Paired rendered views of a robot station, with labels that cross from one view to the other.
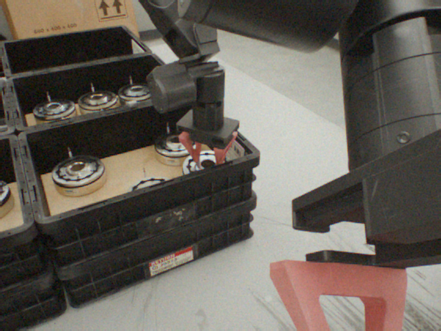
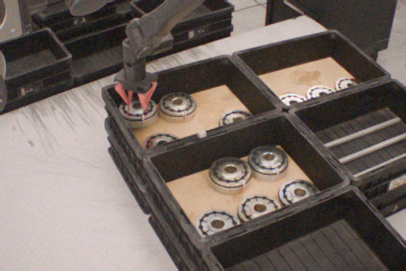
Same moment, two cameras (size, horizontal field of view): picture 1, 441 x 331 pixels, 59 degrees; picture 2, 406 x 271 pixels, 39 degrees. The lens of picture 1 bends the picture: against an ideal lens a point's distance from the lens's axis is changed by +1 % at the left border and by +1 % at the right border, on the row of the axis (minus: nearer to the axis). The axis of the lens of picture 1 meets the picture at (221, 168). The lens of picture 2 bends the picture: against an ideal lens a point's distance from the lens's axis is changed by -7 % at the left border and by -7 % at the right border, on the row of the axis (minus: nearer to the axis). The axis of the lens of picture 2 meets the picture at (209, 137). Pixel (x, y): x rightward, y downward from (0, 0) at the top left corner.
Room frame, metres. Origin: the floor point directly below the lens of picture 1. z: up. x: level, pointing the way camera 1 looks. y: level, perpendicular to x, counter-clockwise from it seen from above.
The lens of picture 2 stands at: (1.90, 0.19, 1.88)
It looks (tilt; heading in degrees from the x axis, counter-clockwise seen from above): 40 degrees down; 179
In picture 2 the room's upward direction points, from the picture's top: 2 degrees clockwise
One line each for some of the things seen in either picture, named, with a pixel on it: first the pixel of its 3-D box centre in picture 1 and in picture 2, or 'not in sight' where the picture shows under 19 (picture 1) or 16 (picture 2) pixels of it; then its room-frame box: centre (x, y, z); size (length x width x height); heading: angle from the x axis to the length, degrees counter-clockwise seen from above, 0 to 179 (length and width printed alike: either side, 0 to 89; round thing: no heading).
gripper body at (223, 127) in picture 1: (208, 113); (135, 69); (0.62, 0.02, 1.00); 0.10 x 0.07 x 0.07; 66
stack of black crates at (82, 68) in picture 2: not in sight; (105, 79); (-0.32, -0.24, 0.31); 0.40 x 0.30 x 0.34; 124
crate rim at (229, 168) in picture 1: (137, 148); (189, 101); (0.63, 0.17, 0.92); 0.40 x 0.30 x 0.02; 118
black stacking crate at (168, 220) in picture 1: (140, 169); (189, 117); (0.63, 0.17, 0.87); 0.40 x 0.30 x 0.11; 118
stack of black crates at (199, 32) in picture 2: not in sight; (181, 44); (-0.54, 0.10, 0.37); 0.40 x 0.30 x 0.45; 124
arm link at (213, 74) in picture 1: (205, 83); (135, 49); (0.61, 0.03, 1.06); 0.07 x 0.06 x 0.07; 124
